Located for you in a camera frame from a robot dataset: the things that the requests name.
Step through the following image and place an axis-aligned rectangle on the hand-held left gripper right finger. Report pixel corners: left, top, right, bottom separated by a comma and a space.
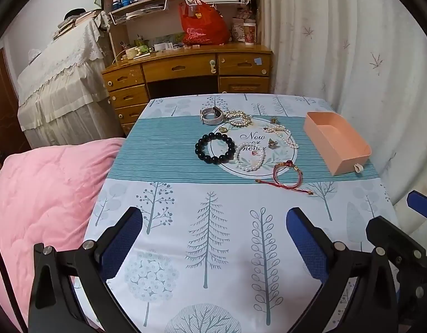
286, 207, 400, 333

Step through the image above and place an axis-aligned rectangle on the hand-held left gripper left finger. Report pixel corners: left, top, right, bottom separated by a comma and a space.
28, 207, 143, 333

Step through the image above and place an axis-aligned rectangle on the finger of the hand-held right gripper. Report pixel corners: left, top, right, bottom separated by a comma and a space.
365, 216, 427, 320
406, 190, 427, 223

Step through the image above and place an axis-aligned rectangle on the red string bracelet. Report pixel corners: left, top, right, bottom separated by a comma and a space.
256, 160, 314, 195

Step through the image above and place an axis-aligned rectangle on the pink plastic box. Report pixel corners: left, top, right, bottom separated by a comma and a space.
304, 111, 372, 176

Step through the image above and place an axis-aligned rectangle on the white pearl bracelet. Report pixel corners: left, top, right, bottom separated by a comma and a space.
233, 142, 266, 172

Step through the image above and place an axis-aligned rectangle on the black bead bracelet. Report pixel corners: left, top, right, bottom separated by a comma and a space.
194, 132, 236, 165

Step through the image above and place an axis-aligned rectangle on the white wrist watch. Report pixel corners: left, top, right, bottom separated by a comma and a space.
199, 107, 225, 125

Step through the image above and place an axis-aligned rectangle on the pink blanket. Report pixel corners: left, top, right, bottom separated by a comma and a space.
0, 138, 127, 333

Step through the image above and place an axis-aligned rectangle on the tree print tablecloth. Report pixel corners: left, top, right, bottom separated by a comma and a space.
75, 94, 401, 333

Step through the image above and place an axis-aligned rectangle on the lace covered furniture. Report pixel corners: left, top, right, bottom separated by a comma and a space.
17, 17, 126, 150

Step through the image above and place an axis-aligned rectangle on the brown wooden door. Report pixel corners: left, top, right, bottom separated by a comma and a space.
0, 49, 31, 162

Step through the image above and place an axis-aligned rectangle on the wooden desk with drawers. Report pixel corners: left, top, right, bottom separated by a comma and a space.
102, 43, 274, 136

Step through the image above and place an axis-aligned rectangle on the white leaf print curtain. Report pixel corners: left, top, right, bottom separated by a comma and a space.
261, 0, 427, 243

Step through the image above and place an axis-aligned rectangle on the red patterned paper cup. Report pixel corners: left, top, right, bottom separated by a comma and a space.
243, 22, 257, 45

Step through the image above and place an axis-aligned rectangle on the stack of books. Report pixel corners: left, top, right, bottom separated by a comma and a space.
53, 10, 100, 39

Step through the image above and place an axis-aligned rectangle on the red plastic bag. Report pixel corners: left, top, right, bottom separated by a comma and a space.
179, 0, 231, 46

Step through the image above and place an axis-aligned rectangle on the white pearl necklace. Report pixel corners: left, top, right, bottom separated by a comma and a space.
262, 124, 300, 150

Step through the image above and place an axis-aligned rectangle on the gold chain bracelet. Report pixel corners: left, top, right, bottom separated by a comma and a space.
224, 110, 253, 128

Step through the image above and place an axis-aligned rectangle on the white wire basket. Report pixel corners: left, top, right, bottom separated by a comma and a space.
109, 0, 170, 26

